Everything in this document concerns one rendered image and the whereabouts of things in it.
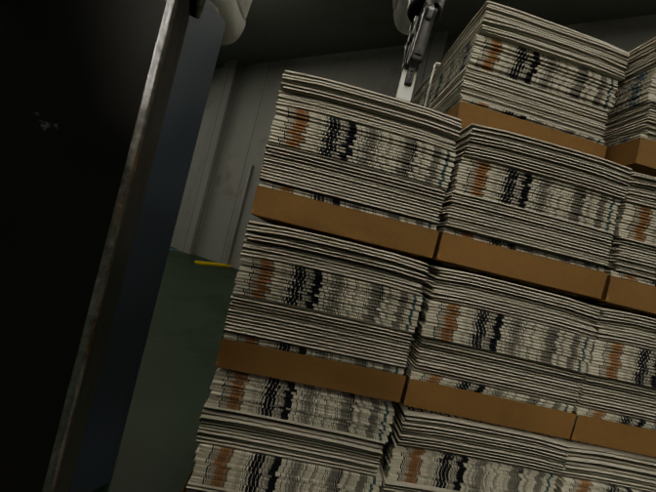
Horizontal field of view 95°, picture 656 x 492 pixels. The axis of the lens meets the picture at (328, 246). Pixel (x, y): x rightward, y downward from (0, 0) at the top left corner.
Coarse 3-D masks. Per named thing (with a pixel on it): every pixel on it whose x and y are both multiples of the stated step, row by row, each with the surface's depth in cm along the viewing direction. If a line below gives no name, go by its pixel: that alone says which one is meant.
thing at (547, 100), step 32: (480, 32) 52; (512, 32) 52; (544, 32) 53; (576, 32) 53; (448, 64) 63; (480, 64) 52; (512, 64) 53; (544, 64) 53; (576, 64) 54; (608, 64) 54; (448, 96) 57; (480, 96) 52; (512, 96) 53; (544, 96) 53; (576, 96) 54; (608, 96) 54; (576, 128) 54
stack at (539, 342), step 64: (320, 128) 45; (384, 128) 45; (448, 128) 46; (320, 192) 45; (384, 192) 46; (448, 192) 48; (512, 192) 48; (576, 192) 49; (640, 192) 50; (256, 256) 44; (320, 256) 45; (384, 256) 46; (576, 256) 48; (640, 256) 50; (256, 320) 44; (320, 320) 45; (384, 320) 46; (448, 320) 46; (512, 320) 47; (576, 320) 48; (640, 320) 49; (256, 384) 45; (448, 384) 47; (512, 384) 48; (576, 384) 49; (640, 384) 49; (256, 448) 45; (320, 448) 46; (384, 448) 50; (448, 448) 47; (512, 448) 48; (576, 448) 49
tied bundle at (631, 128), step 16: (640, 48) 53; (640, 64) 52; (624, 80) 55; (640, 80) 52; (624, 96) 54; (640, 96) 51; (624, 112) 54; (640, 112) 51; (608, 128) 56; (624, 128) 53; (640, 128) 50; (608, 144) 55
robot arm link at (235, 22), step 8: (216, 0) 73; (224, 0) 74; (232, 0) 76; (240, 0) 79; (248, 0) 82; (224, 8) 76; (232, 8) 78; (240, 8) 80; (248, 8) 84; (224, 16) 77; (232, 16) 79; (240, 16) 83; (232, 24) 82; (240, 24) 85; (224, 32) 82; (232, 32) 84; (240, 32) 87; (224, 40) 86; (232, 40) 88
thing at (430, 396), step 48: (288, 192) 44; (384, 240) 46; (432, 240) 46; (576, 288) 48; (624, 288) 49; (336, 384) 45; (384, 384) 46; (432, 384) 46; (576, 432) 49; (624, 432) 49
